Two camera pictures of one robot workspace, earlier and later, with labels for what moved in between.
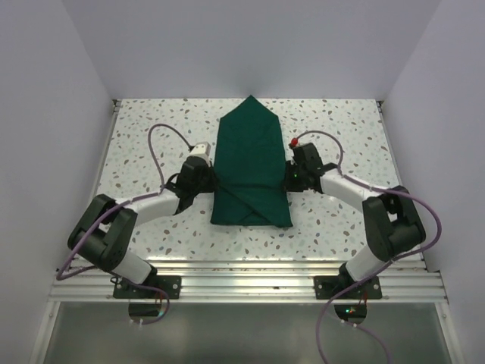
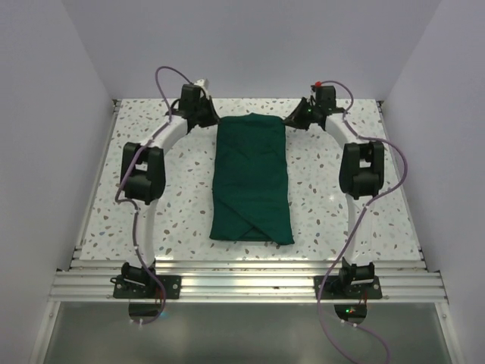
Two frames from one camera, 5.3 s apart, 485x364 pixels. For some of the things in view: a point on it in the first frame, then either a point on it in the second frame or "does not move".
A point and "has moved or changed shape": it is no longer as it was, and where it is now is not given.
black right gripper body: x=294 y=179 → x=314 y=109
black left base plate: x=171 y=285 does not move
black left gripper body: x=207 y=184 → x=195 y=109
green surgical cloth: x=249 y=178 has moved or changed shape
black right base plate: x=326 y=287 does not move
